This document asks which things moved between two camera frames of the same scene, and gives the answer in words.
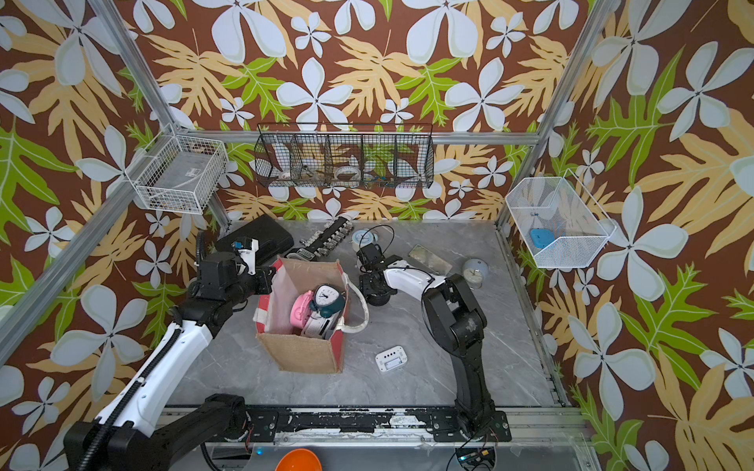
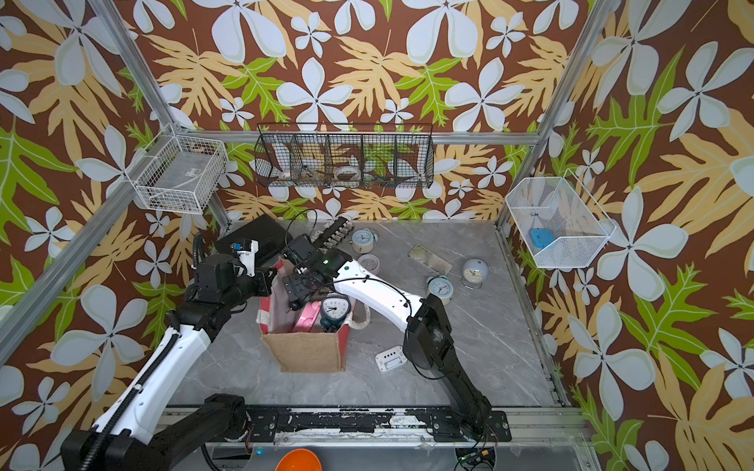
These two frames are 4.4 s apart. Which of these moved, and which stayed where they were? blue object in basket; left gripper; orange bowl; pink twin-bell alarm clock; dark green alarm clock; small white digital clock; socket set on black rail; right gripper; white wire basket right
Moved: pink twin-bell alarm clock; dark green alarm clock; right gripper
Stayed: left gripper; socket set on black rail; small white digital clock; orange bowl; white wire basket right; blue object in basket
